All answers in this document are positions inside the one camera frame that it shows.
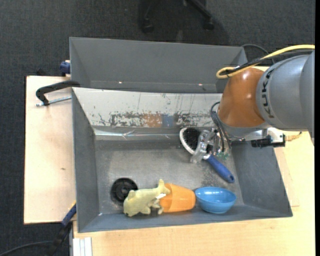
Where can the grey metal bin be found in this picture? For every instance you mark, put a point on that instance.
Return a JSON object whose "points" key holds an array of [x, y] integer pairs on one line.
{"points": [[155, 165]]}

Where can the blue plastic bowl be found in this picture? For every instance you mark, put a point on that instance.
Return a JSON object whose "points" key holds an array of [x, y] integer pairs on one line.
{"points": [[215, 201]]}

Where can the black cylinder on white bracket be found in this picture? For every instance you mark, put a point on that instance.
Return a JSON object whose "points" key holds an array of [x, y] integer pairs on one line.
{"points": [[265, 142]]}

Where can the pale wood board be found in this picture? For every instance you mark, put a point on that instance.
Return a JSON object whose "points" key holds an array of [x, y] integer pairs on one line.
{"points": [[47, 155]]}

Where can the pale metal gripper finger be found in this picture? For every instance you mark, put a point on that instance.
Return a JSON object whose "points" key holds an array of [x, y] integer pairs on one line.
{"points": [[204, 139], [200, 155]]}

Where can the orange plastic cup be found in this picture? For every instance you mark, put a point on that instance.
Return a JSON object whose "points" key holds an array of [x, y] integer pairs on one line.
{"points": [[181, 198]]}

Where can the yellow-green toy dolphin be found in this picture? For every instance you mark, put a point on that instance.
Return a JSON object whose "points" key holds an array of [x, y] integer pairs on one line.
{"points": [[140, 200]]}

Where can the black round disc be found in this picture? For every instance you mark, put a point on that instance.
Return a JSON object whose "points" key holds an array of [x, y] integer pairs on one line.
{"points": [[120, 188]]}

